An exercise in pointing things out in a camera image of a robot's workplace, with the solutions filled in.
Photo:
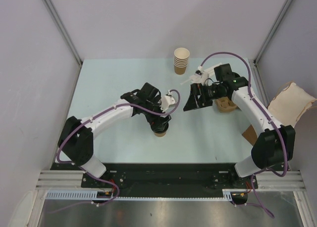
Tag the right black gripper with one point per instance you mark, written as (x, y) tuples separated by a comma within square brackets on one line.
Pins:
[(193, 102)]

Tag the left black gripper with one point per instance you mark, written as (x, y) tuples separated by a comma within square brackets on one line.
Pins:
[(155, 120)]

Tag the black plastic cup lid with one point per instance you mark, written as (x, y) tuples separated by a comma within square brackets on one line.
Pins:
[(160, 129)]

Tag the brown cardboard cup carrier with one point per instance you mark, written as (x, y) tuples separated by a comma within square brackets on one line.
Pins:
[(225, 105)]

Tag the brown paper takeout bag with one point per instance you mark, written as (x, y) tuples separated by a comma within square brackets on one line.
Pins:
[(290, 103)]

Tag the brown paper coffee cup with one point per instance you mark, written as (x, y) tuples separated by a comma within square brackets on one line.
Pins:
[(160, 134)]

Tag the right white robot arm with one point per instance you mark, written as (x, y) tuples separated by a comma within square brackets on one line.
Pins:
[(275, 141)]

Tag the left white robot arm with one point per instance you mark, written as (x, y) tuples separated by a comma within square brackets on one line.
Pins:
[(77, 137)]

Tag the bundle of white straws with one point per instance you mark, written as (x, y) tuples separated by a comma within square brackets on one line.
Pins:
[(188, 79)]

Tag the stack of brown paper cups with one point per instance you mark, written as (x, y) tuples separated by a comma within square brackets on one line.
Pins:
[(181, 57)]

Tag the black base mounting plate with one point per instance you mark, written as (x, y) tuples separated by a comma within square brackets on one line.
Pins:
[(169, 180)]

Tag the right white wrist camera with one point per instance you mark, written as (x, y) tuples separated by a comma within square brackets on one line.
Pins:
[(200, 76)]

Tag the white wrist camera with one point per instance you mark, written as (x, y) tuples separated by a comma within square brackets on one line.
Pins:
[(200, 76), (167, 101)]

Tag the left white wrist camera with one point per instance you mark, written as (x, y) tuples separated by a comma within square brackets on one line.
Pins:
[(167, 101)]

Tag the white slotted cable duct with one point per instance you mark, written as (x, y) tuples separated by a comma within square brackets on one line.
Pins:
[(86, 195)]

